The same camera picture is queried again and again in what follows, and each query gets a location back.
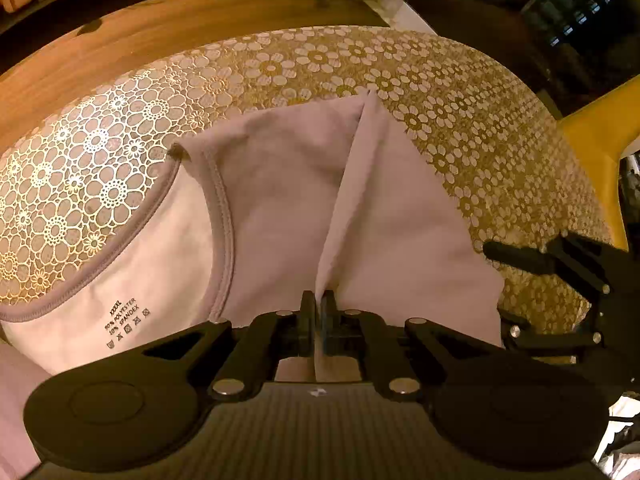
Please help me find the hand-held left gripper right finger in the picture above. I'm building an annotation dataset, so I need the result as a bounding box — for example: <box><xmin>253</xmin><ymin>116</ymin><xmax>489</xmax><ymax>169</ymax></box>
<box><xmin>320</xmin><ymin>287</ymin><xmax>501</xmax><ymax>403</ymax></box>

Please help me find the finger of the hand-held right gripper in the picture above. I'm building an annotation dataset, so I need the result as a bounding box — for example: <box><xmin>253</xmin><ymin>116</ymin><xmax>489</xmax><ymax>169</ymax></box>
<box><xmin>484</xmin><ymin>231</ymin><xmax>617</xmax><ymax>297</ymax></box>
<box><xmin>497</xmin><ymin>305</ymin><xmax>603</xmax><ymax>353</ymax></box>

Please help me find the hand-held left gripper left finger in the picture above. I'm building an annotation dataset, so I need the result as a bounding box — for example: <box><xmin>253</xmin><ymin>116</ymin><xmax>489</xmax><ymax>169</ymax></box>
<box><xmin>112</xmin><ymin>290</ymin><xmax>317</xmax><ymax>403</ymax></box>

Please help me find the white garment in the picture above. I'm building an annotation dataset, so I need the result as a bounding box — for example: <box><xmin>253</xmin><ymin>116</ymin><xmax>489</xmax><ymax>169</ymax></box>
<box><xmin>600</xmin><ymin>394</ymin><xmax>640</xmax><ymax>480</ymax></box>

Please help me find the lilac shirt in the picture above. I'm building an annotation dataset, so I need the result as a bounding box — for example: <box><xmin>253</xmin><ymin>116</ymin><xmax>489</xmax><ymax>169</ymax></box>
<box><xmin>0</xmin><ymin>97</ymin><xmax>505</xmax><ymax>480</ymax></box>

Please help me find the yellow chair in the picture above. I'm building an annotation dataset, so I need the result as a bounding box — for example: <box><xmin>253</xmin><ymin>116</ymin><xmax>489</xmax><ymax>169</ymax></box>
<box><xmin>560</xmin><ymin>92</ymin><xmax>640</xmax><ymax>252</ymax></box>

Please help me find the gold floral lace tablecloth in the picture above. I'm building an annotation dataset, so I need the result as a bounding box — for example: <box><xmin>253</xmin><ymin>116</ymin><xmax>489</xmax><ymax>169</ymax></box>
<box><xmin>0</xmin><ymin>25</ymin><xmax>617</xmax><ymax>367</ymax></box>

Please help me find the dark shelf with bottles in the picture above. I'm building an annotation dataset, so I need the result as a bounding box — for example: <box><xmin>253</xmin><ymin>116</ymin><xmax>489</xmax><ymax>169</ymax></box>
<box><xmin>520</xmin><ymin>0</ymin><xmax>627</xmax><ymax>52</ymax></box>

